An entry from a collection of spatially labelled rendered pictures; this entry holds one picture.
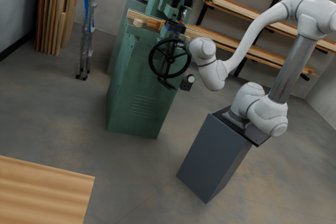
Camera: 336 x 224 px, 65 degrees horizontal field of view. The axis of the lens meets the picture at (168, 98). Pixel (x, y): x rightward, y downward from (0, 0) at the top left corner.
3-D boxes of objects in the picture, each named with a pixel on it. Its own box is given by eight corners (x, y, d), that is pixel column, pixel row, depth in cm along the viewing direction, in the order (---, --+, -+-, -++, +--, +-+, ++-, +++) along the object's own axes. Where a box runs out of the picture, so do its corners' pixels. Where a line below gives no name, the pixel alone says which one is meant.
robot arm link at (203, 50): (184, 42, 137) (193, 65, 141) (196, 42, 122) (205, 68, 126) (202, 34, 139) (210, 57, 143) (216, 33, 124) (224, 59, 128)
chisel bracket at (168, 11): (166, 19, 189) (170, 7, 186) (162, 14, 201) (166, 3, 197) (175, 22, 192) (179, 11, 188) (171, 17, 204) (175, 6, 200)
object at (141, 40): (138, 42, 183) (139, 36, 181) (135, 32, 200) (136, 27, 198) (189, 57, 196) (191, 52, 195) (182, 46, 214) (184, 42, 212)
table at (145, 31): (126, 37, 169) (129, 28, 167) (123, 23, 195) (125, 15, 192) (208, 61, 190) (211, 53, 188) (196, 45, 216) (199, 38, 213)
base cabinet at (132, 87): (105, 131, 217) (130, 53, 185) (105, 94, 265) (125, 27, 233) (156, 139, 232) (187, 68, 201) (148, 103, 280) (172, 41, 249)
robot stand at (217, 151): (225, 187, 211) (263, 128, 185) (205, 204, 188) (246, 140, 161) (196, 162, 225) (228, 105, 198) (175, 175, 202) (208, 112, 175)
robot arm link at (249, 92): (243, 106, 186) (257, 79, 176) (259, 122, 172) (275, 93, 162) (225, 105, 179) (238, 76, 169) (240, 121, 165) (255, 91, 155)
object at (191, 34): (138, 21, 191) (140, 16, 189) (138, 20, 192) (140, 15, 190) (210, 44, 211) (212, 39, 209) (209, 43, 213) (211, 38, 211)
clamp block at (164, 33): (161, 43, 176) (165, 30, 172) (157, 36, 187) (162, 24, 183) (181, 48, 181) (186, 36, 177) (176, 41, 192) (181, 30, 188)
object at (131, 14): (126, 17, 189) (128, 10, 187) (126, 16, 191) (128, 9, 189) (200, 40, 210) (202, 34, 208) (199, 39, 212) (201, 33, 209)
